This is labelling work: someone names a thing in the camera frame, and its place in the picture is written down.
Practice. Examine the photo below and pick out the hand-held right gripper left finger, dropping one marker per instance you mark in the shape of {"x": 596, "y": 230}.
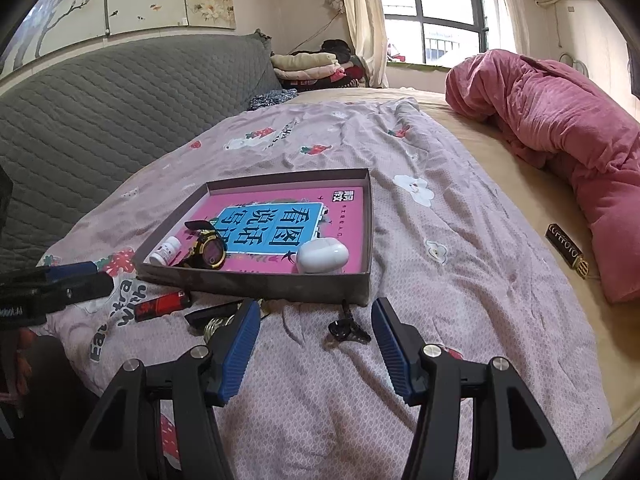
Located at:
{"x": 240, "y": 350}

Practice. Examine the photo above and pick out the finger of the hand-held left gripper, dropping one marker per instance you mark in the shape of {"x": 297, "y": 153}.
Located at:
{"x": 75, "y": 270}
{"x": 85, "y": 287}

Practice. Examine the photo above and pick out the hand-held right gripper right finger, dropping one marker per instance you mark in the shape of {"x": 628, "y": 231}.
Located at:
{"x": 395, "y": 355}

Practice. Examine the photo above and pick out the black key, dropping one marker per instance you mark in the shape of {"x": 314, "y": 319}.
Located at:
{"x": 345, "y": 330}

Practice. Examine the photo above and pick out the grey cardboard box tray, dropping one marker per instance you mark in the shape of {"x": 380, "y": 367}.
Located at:
{"x": 260, "y": 287}

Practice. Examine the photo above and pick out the red lighter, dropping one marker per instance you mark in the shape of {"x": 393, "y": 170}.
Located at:
{"x": 160, "y": 306}

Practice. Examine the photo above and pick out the white pill bottle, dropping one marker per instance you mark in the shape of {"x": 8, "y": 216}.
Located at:
{"x": 165, "y": 252}

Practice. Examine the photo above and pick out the black and yellow wristwatch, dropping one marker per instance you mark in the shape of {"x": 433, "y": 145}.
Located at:
{"x": 210, "y": 252}

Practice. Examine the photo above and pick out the white earbud case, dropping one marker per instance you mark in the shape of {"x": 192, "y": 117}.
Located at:
{"x": 322, "y": 256}

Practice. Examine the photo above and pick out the pink printed strawberry blanket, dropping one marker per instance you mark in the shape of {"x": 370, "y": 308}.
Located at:
{"x": 450, "y": 285}

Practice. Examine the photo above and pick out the pink book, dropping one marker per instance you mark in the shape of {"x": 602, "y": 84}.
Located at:
{"x": 300, "y": 210}

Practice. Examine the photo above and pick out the grey quilted headboard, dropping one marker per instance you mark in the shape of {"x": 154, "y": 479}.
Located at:
{"x": 125, "y": 110}

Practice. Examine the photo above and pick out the beige bed sheet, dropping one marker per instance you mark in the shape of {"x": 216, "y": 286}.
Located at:
{"x": 525, "y": 195}

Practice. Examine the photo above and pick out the blue patterned cloth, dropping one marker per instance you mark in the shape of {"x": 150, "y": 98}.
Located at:
{"x": 272, "y": 99}

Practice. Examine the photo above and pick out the dark red folded clothes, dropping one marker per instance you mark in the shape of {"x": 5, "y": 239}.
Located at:
{"x": 345, "y": 77}

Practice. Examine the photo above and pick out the pink folded cloth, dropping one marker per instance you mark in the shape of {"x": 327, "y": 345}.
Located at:
{"x": 310, "y": 73}

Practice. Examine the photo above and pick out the beige folded cloth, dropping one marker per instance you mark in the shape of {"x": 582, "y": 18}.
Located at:
{"x": 300, "y": 61}

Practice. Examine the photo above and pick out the pink quilt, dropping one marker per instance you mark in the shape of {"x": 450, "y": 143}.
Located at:
{"x": 565, "y": 110}

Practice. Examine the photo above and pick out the black clothes pile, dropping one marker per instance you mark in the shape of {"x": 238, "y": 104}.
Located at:
{"x": 332, "y": 47}

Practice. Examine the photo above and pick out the cream curtain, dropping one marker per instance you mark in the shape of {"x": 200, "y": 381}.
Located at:
{"x": 365, "y": 15}
{"x": 507, "y": 5}

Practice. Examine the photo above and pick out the window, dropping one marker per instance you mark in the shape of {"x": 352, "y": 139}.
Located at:
{"x": 440, "y": 5}

